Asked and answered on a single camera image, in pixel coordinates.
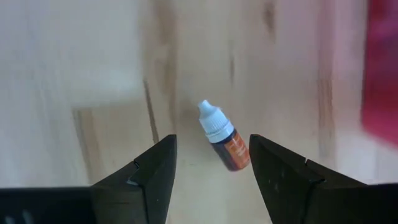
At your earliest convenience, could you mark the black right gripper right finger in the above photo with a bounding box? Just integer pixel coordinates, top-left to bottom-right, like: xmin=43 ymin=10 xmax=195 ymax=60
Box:
xmin=248 ymin=133 xmax=368 ymax=224

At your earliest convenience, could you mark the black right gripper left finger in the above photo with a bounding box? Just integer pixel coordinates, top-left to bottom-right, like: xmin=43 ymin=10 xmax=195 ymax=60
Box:
xmin=91 ymin=134 xmax=178 ymax=224

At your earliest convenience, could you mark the small orange label coloring bottle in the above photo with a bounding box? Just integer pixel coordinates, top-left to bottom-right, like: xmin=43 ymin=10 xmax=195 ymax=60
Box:
xmin=197 ymin=99 xmax=251 ymax=172

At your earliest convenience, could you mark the pink translucent plastic bin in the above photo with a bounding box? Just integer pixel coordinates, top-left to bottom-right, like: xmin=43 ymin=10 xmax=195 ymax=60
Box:
xmin=360 ymin=0 xmax=398 ymax=147

